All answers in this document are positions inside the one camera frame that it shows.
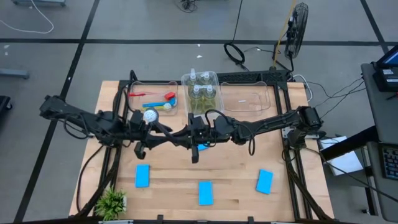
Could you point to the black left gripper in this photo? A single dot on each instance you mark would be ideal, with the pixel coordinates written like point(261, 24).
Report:
point(138, 133)

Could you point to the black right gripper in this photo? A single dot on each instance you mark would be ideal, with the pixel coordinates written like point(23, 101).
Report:
point(200, 133)

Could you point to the blue sponge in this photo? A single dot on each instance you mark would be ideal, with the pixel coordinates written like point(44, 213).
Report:
point(205, 193)
point(203, 147)
point(142, 175)
point(264, 181)

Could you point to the black brush white bristles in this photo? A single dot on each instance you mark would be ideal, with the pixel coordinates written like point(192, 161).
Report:
point(150, 115)

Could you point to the yellow-green plastic spoon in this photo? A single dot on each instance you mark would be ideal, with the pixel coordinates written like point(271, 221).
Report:
point(160, 108)

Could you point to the red and clear dish brush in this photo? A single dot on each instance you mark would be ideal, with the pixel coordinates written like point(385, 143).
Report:
point(170, 96)

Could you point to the clear yellow dish soap bottle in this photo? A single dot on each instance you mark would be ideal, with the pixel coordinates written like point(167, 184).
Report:
point(192, 74)
point(206, 77)
point(196, 99)
point(210, 99)

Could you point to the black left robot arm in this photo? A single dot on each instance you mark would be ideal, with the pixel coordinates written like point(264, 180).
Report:
point(77, 118)

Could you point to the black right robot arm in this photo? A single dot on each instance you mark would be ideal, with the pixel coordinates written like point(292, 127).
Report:
point(264, 124)

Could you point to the tall clear plastic bin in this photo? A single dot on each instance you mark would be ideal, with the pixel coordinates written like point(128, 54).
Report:
point(186, 102)

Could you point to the shallow clear plastic bin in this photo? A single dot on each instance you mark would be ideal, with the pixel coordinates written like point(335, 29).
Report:
point(248, 93)
point(155, 87)

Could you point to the small white label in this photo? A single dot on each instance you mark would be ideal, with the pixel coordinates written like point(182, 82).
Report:
point(242, 101)

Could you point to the small green potted plant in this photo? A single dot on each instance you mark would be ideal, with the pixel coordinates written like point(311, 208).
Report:
point(110, 203)

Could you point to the black wheeled base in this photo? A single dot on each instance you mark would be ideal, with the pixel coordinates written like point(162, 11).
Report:
point(4, 105)

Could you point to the grey floor bar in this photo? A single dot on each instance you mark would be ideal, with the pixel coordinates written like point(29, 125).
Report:
point(14, 74)

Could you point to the black floor fan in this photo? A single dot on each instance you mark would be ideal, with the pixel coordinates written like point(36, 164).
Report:
point(297, 28)

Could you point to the white paper box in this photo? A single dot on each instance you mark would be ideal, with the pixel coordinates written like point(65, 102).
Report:
point(345, 161)

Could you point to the black desk support bar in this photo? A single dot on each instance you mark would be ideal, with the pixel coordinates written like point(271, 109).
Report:
point(348, 143)

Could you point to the grey cart base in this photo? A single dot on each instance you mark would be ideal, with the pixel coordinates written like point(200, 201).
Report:
point(37, 2)

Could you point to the grey desk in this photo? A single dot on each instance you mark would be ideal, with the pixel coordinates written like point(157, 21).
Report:
point(373, 109)

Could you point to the black keyboard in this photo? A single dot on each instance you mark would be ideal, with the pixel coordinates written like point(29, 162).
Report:
point(390, 161)

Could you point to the black device box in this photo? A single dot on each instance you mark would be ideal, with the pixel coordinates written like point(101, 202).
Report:
point(384, 84)

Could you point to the laptop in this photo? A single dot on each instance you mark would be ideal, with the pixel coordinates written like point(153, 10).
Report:
point(391, 57)

